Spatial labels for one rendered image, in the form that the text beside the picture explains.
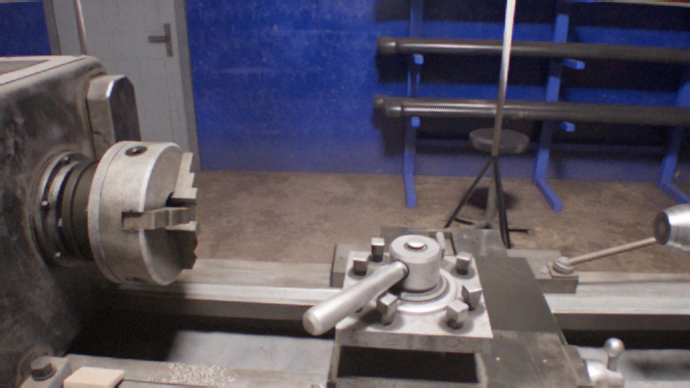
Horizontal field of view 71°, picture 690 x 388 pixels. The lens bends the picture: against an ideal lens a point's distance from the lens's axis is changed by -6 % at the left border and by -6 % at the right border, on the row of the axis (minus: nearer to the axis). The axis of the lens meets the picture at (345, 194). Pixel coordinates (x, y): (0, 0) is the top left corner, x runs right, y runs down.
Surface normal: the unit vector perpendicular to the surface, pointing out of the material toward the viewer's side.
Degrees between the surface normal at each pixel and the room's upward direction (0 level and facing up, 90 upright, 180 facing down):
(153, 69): 90
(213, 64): 90
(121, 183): 44
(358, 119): 90
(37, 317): 90
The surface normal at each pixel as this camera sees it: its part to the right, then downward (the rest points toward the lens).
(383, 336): -0.10, 0.40
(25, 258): 1.00, 0.03
